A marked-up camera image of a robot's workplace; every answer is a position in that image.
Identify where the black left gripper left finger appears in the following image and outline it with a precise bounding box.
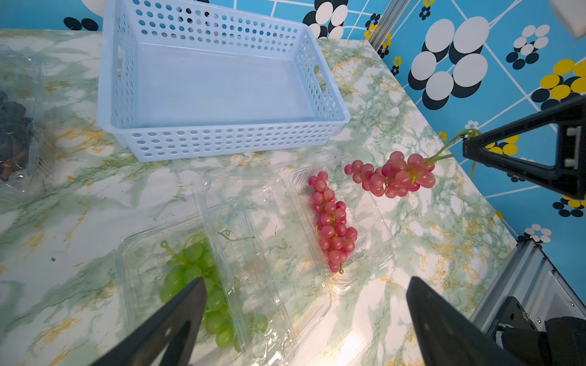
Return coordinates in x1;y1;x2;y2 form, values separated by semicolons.
94;278;208;365

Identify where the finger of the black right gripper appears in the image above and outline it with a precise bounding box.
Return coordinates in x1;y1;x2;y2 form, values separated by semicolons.
462;96;585;200

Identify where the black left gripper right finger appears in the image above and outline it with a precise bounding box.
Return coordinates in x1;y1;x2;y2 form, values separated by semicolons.
406;277;523;366

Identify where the green grape bunch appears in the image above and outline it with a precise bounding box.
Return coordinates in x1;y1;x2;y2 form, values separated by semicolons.
159;230;269;354

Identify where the red grape bunch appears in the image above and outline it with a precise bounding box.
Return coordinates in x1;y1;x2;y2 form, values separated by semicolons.
343;128;482;198
308;171;359;275

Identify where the clear plastic clamshell container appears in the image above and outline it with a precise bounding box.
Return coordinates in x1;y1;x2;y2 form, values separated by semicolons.
1;46;56;192

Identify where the white perforated plastic basket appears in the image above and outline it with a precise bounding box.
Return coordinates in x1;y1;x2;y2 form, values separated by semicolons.
97;1;350;162

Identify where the black grape bunch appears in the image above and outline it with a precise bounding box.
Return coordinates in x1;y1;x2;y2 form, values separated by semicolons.
1;91;32;182

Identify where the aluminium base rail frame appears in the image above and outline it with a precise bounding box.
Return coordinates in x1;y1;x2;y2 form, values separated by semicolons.
471;239;585;336

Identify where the aluminium corner post right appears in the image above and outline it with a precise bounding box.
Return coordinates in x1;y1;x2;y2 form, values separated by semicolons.
369;0;411;51

